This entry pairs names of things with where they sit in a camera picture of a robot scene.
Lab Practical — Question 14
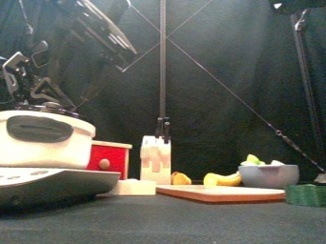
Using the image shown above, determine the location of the vertical metal frame pole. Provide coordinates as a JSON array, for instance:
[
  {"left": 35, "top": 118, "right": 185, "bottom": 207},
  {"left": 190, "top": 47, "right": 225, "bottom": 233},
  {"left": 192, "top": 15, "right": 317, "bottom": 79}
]
[{"left": 158, "top": 0, "right": 169, "bottom": 120}]

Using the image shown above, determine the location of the grey white cooker base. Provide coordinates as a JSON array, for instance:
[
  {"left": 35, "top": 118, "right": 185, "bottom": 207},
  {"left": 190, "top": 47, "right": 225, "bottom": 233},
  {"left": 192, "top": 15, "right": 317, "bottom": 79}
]
[{"left": 0, "top": 167, "right": 124, "bottom": 208}]

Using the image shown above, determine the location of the thin diagonal brace wire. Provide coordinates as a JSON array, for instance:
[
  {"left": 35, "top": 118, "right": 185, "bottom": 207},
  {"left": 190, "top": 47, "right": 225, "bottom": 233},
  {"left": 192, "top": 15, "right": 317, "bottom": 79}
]
[{"left": 122, "top": 0, "right": 216, "bottom": 73}]

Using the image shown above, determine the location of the slanted black frame strut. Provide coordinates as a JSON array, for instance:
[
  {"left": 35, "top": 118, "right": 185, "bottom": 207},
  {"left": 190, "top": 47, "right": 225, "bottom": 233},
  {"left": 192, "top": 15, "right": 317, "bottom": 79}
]
[{"left": 289, "top": 9, "right": 326, "bottom": 156}]

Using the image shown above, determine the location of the green toy food piece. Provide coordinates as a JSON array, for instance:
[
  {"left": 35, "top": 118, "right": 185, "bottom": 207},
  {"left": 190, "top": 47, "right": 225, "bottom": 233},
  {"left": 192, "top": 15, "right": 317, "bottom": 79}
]
[{"left": 240, "top": 153, "right": 268, "bottom": 167}]

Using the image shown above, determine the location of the small white block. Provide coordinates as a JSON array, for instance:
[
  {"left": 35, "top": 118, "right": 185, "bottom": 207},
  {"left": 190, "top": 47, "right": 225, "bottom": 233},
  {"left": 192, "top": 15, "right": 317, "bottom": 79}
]
[{"left": 110, "top": 178, "right": 158, "bottom": 196}]

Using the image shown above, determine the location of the red wooden drawer box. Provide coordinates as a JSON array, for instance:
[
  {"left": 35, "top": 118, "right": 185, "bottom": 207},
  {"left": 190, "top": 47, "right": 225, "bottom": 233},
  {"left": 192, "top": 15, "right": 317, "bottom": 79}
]
[{"left": 86, "top": 139, "right": 134, "bottom": 181}]

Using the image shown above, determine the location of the green sponge block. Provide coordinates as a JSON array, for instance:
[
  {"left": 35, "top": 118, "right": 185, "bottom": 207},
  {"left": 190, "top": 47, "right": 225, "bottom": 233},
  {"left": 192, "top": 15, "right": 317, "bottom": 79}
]
[{"left": 285, "top": 183, "right": 326, "bottom": 209}]

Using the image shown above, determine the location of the white toy knife block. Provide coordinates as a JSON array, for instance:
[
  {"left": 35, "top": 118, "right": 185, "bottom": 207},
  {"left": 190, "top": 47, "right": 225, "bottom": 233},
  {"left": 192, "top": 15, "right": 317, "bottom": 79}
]
[{"left": 140, "top": 134, "right": 174, "bottom": 186}]

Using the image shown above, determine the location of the wooden cutting board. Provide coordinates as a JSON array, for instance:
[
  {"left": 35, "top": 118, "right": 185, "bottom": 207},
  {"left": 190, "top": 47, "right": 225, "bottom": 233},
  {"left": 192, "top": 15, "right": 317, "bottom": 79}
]
[{"left": 156, "top": 184, "right": 287, "bottom": 204}]

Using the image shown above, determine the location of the black pot lid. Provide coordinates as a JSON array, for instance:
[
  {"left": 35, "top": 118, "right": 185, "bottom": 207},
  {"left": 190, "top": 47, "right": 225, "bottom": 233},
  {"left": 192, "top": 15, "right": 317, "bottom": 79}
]
[{"left": 14, "top": 101, "right": 90, "bottom": 121}]

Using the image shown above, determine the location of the yellow toy banana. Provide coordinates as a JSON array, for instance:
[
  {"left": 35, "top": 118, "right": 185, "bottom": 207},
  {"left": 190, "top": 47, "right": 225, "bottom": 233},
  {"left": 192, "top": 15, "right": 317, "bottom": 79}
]
[{"left": 202, "top": 171, "right": 244, "bottom": 188}]

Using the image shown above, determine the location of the grey blue bowl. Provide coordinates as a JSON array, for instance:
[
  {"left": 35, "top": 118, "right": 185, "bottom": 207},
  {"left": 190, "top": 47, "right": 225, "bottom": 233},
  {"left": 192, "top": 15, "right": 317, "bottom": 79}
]
[{"left": 237, "top": 163, "right": 301, "bottom": 190}]

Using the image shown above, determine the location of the orange toy food piece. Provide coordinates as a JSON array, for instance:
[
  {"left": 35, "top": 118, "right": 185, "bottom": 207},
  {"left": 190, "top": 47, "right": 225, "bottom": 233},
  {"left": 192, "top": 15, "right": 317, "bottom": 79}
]
[{"left": 172, "top": 171, "right": 194, "bottom": 186}]

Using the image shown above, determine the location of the diagonal wire with turnbuckle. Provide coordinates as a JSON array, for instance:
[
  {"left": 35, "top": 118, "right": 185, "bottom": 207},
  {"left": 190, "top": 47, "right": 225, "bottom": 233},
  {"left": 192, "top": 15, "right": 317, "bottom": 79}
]
[{"left": 126, "top": 0, "right": 326, "bottom": 174}]

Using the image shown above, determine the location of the white toy rice cooker pot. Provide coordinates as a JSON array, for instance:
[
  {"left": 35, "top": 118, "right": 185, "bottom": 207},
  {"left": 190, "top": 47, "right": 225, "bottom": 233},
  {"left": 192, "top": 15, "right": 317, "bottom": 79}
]
[{"left": 0, "top": 109, "right": 98, "bottom": 171}]

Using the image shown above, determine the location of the black toy knife handle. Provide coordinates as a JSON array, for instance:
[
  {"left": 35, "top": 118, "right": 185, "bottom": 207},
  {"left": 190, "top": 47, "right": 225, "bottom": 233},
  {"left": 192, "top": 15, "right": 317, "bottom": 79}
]
[
  {"left": 164, "top": 116, "right": 173, "bottom": 144},
  {"left": 154, "top": 116, "right": 165, "bottom": 138}
]

